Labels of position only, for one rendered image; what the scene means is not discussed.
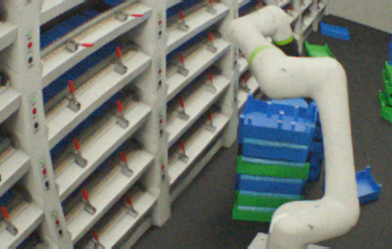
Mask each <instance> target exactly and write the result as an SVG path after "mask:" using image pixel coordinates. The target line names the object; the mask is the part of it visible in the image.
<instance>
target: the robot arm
mask: <svg viewBox="0 0 392 249"><path fill-rule="evenodd" d="M227 36H228V38H229V39H230V40H231V41H232V42H233V43H234V44H236V45H237V46H238V47H239V49H241V50H242V51H243V53H244V55H245V57H246V60H247V63H248V68H249V71H250V72H251V74H252V75H253V76H254V77H255V78H256V80H257V82H258V84H259V86H260V87H261V89H262V90H263V92H264V93H265V94H266V95H268V96H269V97H271V98H272V99H273V100H275V101H284V100H290V99H294V98H303V100H304V102H306V103H307V105H309V104H311V103H312V102H313V100H315V101H316V104H317V108H318V112H319V115H320V120H321V129H322V133H323V139H324V142H323V145H324V151H325V156H324V158H325V175H326V177H325V196H324V198H323V199H321V200H316V201H307V202H306V201H299V202H290V203H288V204H285V205H283V206H281V207H279V208H278V209H277V210H276V212H275V213H274V215H273V220H272V221H271V227H270V232H269V233H268V241H267V244H266V249H306V248H307V245H308V244H312V243H316V242H319V241H324V240H326V239H331V238H333V237H339V236H340V235H344V234H347V233H348V232H350V231H351V230H352V229H353V227H354V226H355V225H356V222H357V220H358V217H359V204H358V196H357V189H356V183H355V182H356V180H355V173H354V167H353V165H354V163H353V146H352V134H351V128H350V110H349V97H348V91H347V75H346V72H345V70H344V68H343V67H342V65H341V64H340V63H339V62H338V61H337V60H335V59H333V58H329V57H321V58H319V57H316V58H311V57H309V58H302V57H301V55H300V53H299V51H298V49H299V43H298V41H300V39H299V38H298V39H296V38H295V36H294V34H293V33H292V30H291V28H290V24H289V21H288V19H287V15H286V14H285V13H284V11H283V10H282V9H280V8H279V7H278V6H268V7H266V8H265V7H264V8H263V9H262V10H259V11H257V12H255V13H253V14H250V15H249V16H244V17H242V18H238V19H235V20H234V21H231V22H230V23H229V26H228V28H227ZM266 38H271V40H272V41H273V43H270V42H269V41H267V40H266ZM312 99H313V100H312Z"/></svg>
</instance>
